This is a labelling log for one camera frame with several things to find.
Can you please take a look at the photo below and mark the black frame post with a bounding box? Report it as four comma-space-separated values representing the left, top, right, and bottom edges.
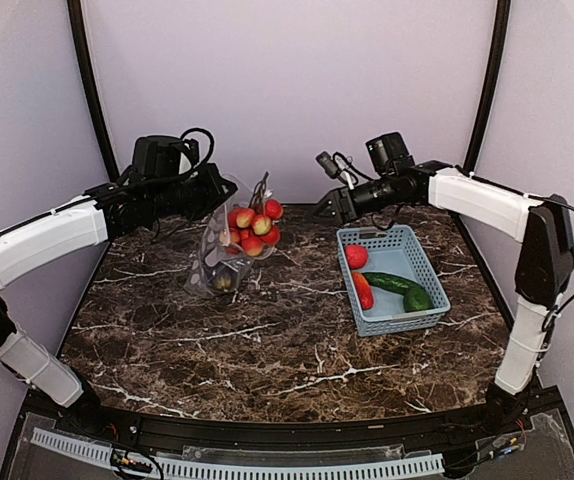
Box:
463, 0, 512, 172
66, 0, 119, 181

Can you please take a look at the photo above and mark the green toy cucumber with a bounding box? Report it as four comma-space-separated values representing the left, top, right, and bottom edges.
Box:
363, 272, 434, 313

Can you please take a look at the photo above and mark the black left frame post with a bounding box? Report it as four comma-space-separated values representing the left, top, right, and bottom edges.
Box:
66, 0, 119, 181

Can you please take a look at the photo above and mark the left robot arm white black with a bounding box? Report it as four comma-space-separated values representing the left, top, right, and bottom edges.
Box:
0, 163, 237, 436

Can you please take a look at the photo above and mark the red round toy fruit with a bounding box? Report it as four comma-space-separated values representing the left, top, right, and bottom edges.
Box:
345, 245, 369, 270

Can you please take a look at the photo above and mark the clear dotted zip top bag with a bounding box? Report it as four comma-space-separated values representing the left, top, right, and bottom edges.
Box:
184, 175, 259, 298

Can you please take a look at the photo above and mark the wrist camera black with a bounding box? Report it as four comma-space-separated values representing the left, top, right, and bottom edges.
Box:
131, 135, 200, 179
366, 132, 415, 177

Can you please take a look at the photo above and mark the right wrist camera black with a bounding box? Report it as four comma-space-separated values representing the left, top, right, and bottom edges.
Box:
366, 132, 415, 177

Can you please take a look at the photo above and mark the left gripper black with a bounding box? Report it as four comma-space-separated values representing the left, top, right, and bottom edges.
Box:
149, 161, 238, 220

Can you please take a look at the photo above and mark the red toy chili pepper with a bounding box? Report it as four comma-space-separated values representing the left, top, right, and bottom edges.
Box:
351, 271, 375, 310

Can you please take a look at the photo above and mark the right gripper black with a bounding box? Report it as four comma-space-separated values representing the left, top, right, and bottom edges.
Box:
305, 172, 403, 224

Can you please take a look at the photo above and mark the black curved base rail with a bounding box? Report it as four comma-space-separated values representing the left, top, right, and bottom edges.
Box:
1, 387, 574, 479

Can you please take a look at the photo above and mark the white slotted cable duct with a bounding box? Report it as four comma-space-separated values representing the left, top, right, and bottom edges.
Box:
30, 427, 444, 479

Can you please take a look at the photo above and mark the purple toy eggplant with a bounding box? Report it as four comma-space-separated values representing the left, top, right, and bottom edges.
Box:
204, 259, 249, 295

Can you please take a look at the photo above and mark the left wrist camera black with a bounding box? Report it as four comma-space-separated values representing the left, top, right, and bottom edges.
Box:
131, 135, 200, 179

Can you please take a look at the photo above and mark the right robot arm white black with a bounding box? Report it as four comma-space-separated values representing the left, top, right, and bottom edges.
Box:
309, 161, 574, 434

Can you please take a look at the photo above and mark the light blue plastic basket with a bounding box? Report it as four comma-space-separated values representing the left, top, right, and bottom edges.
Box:
336, 225, 451, 337

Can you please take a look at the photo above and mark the red toy berry bunch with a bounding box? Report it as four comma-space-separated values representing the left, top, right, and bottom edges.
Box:
219, 172, 283, 260

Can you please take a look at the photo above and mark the black right frame post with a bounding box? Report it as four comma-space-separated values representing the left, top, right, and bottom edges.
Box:
463, 0, 512, 172

